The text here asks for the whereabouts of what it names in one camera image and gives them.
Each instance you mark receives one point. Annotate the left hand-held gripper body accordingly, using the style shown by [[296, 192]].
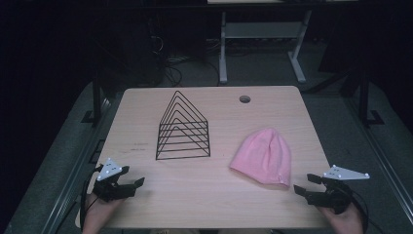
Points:
[[112, 190]]

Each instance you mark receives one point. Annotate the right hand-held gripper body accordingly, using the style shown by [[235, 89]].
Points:
[[334, 195]]

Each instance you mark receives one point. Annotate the pink knit beanie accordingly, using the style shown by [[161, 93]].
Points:
[[264, 157]]

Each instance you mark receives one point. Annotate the person's left hand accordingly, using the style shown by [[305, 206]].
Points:
[[99, 213]]

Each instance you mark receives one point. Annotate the person's right hand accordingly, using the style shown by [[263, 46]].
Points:
[[347, 222]]

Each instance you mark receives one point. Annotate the black metal stand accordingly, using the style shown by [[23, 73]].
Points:
[[96, 97], [364, 97]]

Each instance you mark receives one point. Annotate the white metal table frame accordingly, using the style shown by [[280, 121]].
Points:
[[259, 30]]

